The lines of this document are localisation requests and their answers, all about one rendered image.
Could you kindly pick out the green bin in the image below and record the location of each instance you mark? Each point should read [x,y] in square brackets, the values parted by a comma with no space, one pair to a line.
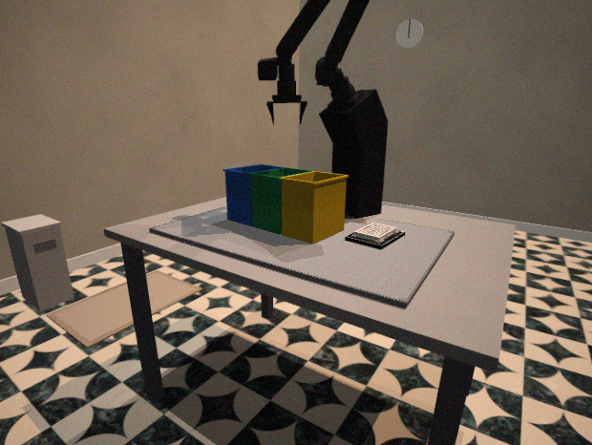
[267,198]

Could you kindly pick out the blue open-top bin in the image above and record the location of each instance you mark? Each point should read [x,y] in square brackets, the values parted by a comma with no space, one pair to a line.
[239,193]

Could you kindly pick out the yellow open-top bin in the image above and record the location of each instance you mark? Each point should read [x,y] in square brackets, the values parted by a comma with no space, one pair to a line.
[313,205]

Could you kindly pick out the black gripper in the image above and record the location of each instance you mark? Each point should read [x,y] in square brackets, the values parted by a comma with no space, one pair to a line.
[286,95]

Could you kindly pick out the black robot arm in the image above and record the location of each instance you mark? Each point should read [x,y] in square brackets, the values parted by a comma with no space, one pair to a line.
[342,92]

